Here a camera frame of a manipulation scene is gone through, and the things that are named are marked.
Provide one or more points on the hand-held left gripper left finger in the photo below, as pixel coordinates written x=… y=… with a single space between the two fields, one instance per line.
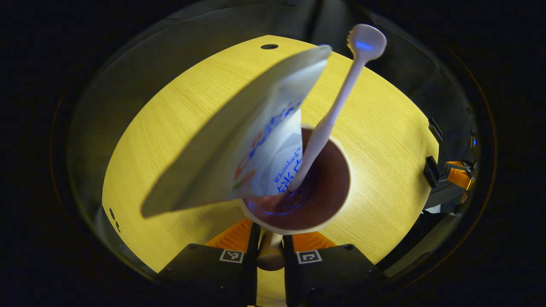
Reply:
x=253 y=273

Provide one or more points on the pale pink toothbrush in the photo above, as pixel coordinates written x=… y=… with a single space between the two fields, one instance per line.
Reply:
x=341 y=102

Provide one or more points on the black desk clamp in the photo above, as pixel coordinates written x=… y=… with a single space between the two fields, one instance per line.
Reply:
x=435 y=130
x=431 y=171

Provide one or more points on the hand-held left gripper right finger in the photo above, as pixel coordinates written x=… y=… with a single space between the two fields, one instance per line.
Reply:
x=288 y=273

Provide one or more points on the wooden desktop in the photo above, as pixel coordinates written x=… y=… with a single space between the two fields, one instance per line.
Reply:
x=384 y=128

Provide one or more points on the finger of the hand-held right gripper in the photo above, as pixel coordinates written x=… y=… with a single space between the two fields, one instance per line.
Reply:
x=460 y=177

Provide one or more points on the white toothpaste tube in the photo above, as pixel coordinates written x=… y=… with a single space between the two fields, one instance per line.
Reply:
x=222 y=149

